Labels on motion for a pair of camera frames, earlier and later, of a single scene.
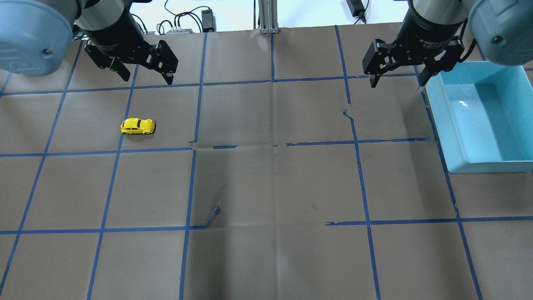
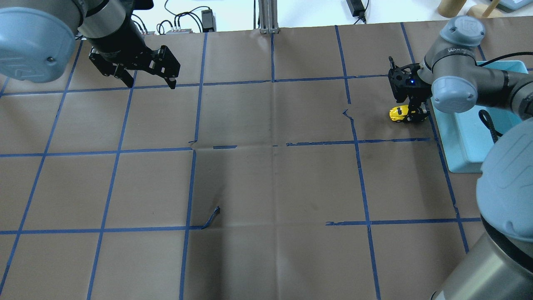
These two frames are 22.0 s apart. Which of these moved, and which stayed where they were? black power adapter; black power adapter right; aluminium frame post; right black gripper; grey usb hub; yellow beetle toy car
Moved: yellow beetle toy car; right black gripper
Stayed: grey usb hub; aluminium frame post; black power adapter; black power adapter right
